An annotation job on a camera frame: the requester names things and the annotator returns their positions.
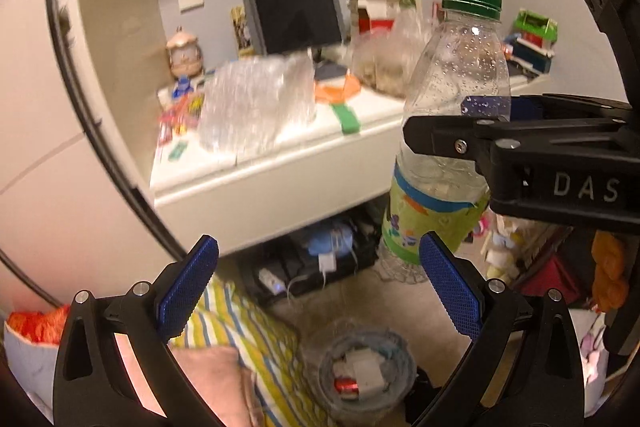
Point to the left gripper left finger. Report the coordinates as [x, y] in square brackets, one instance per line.
[91, 384]

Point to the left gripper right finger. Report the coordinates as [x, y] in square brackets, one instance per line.
[522, 367]

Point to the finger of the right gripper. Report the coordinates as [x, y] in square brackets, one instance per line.
[455, 137]
[547, 106]

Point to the clear plastic bottle green cap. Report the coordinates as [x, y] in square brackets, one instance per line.
[460, 78]

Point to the plastic bag with food scraps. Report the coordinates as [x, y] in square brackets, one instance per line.
[384, 59]

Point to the bubble wrap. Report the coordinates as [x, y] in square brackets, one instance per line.
[248, 103]

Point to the trash bin with liner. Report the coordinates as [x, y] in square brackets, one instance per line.
[358, 372]

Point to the green tissue box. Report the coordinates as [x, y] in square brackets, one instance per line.
[540, 30]

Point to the pink pillow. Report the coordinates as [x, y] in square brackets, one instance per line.
[215, 373]

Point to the orange green paper tulip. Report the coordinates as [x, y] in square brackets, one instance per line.
[337, 96]

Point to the grey tablet stand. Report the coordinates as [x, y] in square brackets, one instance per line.
[286, 26]

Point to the red white open box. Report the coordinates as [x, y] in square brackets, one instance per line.
[367, 15]

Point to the striped yellow blue bedding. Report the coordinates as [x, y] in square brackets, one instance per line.
[266, 347]

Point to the white charger plug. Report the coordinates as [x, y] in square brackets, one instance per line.
[327, 263]

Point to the pink sticker packet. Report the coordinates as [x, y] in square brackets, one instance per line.
[180, 117]

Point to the blue white small tube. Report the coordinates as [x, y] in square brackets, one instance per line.
[182, 87]

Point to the pink carousel night light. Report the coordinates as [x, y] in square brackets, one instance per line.
[184, 54]

